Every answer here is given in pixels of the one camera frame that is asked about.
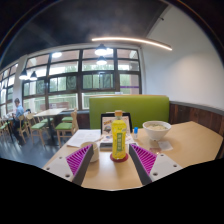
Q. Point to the yellow drink bottle orange cap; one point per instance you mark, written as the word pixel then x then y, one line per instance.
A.
pixel 119 140

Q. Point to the wooden chairs with green seats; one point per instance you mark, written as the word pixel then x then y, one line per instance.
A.
pixel 65 126

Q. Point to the person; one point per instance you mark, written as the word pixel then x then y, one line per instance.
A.
pixel 18 115

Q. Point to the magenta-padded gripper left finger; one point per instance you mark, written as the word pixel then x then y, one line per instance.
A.
pixel 58 166

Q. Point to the small blue-capped white bottle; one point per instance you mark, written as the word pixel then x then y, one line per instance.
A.
pixel 135 133

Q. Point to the white printed paper sheet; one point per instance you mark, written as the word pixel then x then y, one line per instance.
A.
pixel 83 136

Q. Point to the light wooden dining table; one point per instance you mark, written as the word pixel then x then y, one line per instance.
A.
pixel 50 112

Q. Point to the long curved strip light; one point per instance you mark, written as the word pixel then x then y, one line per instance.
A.
pixel 133 40

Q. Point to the black pendant ceiling lamps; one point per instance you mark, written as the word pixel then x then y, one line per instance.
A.
pixel 101 50

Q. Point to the green upholstered booth bench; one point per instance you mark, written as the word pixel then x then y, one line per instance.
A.
pixel 146 106

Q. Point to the black-framed tablet with pictures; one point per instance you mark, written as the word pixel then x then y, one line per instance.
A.
pixel 107 125

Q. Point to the white bowl with food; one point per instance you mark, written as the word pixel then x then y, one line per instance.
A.
pixel 156 131

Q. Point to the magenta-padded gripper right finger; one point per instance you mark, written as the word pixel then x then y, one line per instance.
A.
pixel 163 165

